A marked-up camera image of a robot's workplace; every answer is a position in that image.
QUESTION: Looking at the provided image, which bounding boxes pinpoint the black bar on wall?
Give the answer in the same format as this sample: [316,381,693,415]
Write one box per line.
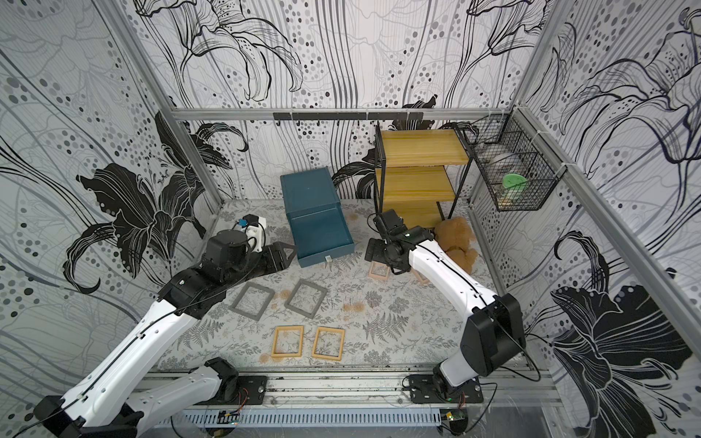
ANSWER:
[272,111,425,122]

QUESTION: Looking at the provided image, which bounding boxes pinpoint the teal drawer cabinet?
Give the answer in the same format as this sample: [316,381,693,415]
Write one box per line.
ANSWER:
[280,167,340,244]

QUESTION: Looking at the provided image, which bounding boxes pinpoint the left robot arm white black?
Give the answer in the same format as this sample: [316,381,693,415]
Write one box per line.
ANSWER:
[34,223,297,437]

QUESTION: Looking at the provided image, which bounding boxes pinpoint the grey brooch box left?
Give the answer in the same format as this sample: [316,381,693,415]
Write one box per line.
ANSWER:
[230,282,275,321]

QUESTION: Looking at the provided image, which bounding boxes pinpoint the yellow brooch box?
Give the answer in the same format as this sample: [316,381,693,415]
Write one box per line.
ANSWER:
[271,325,304,359]
[311,327,345,361]

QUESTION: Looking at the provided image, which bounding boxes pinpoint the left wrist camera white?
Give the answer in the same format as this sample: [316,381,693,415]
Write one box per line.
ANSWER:
[238,215,267,253]

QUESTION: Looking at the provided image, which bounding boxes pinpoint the teal top drawer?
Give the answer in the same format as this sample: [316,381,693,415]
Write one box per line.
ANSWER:
[288,204,355,268]

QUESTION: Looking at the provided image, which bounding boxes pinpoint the white slotted cable duct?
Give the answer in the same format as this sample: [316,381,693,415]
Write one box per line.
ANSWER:
[179,407,442,429]

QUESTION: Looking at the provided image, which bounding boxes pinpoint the green lid container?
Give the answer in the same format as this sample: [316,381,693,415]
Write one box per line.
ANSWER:
[502,173,529,201]

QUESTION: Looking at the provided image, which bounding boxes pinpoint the grey brooch box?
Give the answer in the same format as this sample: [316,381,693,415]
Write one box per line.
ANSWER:
[230,282,275,321]
[285,279,328,319]

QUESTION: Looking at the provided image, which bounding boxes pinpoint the aluminium rail frame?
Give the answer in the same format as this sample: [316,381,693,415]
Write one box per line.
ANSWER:
[111,368,565,411]

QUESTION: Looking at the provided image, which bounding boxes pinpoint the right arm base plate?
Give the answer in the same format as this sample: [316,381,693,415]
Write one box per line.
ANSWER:
[402,374,484,406]

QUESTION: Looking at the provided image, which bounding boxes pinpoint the yellow brooch box left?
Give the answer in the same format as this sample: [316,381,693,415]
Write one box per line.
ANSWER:
[271,325,304,359]

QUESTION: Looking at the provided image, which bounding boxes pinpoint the yellow brooch box right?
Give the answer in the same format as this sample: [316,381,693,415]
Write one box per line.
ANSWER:
[311,327,345,361]

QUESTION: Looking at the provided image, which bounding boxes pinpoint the pink brooch box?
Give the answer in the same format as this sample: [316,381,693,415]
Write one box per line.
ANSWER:
[369,261,391,281]
[412,269,431,286]

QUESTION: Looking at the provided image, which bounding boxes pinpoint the grey brooch box right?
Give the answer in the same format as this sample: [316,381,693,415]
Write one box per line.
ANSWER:
[285,279,328,319]

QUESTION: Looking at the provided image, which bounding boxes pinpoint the brown teddy bear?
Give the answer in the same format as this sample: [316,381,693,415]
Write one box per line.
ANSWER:
[434,217,478,274]

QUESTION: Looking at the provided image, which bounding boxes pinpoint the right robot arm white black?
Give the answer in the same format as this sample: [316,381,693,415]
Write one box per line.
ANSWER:
[365,210,527,392]

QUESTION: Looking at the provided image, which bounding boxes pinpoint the yellow black shelf rack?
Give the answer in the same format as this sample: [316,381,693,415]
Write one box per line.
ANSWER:
[374,125,471,228]

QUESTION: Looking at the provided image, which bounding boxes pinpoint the black wire basket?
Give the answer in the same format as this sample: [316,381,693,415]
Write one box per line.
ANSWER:
[461,114,559,212]

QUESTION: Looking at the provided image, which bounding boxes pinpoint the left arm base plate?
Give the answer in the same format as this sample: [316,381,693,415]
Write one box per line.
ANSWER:
[206,375,268,405]

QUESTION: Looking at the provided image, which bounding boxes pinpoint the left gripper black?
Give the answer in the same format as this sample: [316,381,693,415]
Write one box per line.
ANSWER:
[220,242,299,288]

